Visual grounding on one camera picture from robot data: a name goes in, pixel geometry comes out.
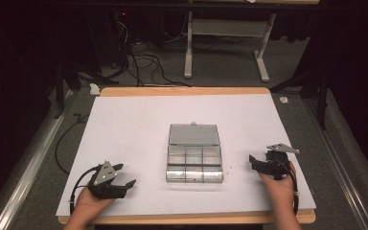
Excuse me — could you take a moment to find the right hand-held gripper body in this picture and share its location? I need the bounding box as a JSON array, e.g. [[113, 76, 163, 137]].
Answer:
[[264, 143, 301, 182]]

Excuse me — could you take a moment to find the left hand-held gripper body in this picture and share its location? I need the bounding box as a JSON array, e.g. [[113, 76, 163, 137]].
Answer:
[[87, 160, 127, 200]]

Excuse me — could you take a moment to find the person's left hand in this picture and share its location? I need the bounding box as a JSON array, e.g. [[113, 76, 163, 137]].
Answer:
[[74, 187, 119, 222]]

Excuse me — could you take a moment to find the person's right hand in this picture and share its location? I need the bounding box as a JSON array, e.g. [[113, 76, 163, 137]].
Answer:
[[258, 160, 299, 213]]

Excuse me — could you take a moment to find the white paper sheet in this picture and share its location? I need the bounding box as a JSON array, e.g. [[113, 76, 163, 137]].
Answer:
[[55, 93, 317, 219]]

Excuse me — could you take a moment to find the clear plastic compartment box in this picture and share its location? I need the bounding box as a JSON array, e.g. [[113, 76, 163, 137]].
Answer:
[[165, 122, 225, 184]]

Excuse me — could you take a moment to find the white crumpled scrap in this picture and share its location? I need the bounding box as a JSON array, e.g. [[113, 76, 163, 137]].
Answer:
[[88, 82, 102, 96]]

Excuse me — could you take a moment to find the black metal stand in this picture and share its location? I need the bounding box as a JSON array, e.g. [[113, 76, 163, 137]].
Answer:
[[53, 58, 121, 120], [268, 67, 330, 131]]

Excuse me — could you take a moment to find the dark computer tower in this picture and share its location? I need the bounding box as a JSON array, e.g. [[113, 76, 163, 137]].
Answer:
[[84, 8, 133, 70]]

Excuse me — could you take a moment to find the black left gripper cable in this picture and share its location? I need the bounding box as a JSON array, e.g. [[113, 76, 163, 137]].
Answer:
[[68, 165, 104, 216]]

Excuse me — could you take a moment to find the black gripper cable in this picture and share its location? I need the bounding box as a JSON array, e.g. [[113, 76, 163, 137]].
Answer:
[[68, 165, 104, 216], [281, 159, 300, 216]]

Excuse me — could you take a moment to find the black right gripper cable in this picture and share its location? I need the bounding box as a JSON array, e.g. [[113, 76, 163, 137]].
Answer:
[[281, 159, 300, 216]]

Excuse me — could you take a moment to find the black floor cable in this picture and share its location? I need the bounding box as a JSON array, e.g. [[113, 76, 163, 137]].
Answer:
[[54, 112, 91, 176]]

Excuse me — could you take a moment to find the metal floor rail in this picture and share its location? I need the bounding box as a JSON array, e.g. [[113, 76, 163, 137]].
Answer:
[[0, 90, 75, 230], [301, 95, 368, 230]]

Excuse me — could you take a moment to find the tangle of black cables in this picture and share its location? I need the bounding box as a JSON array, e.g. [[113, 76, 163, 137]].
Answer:
[[109, 18, 194, 88]]

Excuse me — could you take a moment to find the white metal desk frame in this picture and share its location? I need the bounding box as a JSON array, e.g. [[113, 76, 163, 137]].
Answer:
[[183, 0, 278, 83]]

